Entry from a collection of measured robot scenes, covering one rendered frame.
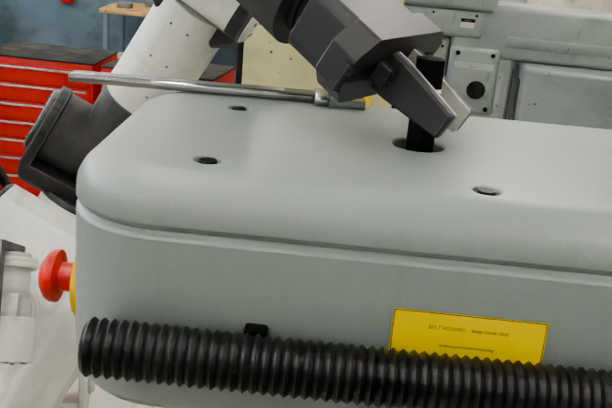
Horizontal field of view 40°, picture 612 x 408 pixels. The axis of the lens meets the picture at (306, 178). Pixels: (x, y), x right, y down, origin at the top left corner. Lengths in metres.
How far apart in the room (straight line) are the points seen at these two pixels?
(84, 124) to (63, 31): 9.18
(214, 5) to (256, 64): 1.45
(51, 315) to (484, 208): 0.63
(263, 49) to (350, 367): 1.90
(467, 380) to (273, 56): 1.91
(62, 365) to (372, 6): 0.61
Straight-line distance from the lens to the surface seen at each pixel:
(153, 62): 0.98
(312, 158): 0.54
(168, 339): 0.49
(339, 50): 0.56
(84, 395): 1.41
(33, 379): 1.02
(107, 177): 0.51
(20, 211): 1.04
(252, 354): 0.48
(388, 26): 0.58
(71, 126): 1.04
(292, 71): 2.34
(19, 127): 5.75
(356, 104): 0.69
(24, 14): 10.34
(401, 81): 0.58
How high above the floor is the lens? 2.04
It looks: 18 degrees down
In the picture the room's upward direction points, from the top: 5 degrees clockwise
